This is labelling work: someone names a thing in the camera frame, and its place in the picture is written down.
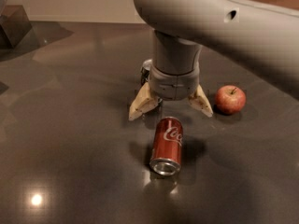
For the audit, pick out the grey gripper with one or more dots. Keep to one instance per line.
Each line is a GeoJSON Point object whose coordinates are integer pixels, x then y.
{"type": "Point", "coordinates": [174, 85]}

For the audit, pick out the red coke can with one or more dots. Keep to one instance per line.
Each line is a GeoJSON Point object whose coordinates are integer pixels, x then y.
{"type": "Point", "coordinates": [166, 153]}

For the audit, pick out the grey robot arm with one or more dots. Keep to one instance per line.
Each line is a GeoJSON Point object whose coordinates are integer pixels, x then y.
{"type": "Point", "coordinates": [263, 38]}

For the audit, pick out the silver green soda can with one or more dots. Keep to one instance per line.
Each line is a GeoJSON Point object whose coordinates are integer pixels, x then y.
{"type": "Point", "coordinates": [145, 71]}

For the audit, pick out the red apple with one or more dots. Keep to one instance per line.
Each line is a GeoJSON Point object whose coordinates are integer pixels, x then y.
{"type": "Point", "coordinates": [230, 99]}

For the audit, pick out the dark box at left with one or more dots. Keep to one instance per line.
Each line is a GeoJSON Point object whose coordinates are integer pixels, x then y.
{"type": "Point", "coordinates": [14, 26]}

